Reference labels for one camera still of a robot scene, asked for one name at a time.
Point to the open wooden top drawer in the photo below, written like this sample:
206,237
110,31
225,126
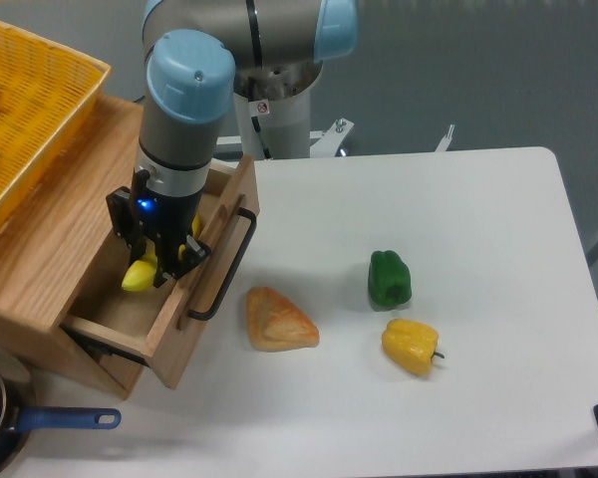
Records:
126,332

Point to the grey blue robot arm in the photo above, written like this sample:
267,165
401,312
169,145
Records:
203,59

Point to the wooden drawer cabinet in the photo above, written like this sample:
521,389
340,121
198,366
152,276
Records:
52,239

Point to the blue handled black pan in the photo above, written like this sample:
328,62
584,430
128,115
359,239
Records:
20,412

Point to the green bell pepper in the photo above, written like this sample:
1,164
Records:
389,280

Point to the yellow bell pepper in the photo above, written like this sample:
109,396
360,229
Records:
411,345

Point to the white metal bracket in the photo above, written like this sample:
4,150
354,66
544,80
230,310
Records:
446,139

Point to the black drawer handle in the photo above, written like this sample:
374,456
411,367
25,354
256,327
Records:
244,213

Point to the yellow plastic basket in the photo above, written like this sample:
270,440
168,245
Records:
47,92

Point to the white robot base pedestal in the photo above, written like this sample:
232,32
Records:
273,114

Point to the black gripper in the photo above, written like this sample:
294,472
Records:
160,206

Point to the yellow banana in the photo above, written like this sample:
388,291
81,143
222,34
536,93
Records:
142,272

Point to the triangular toasted bread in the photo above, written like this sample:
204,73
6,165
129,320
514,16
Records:
276,324

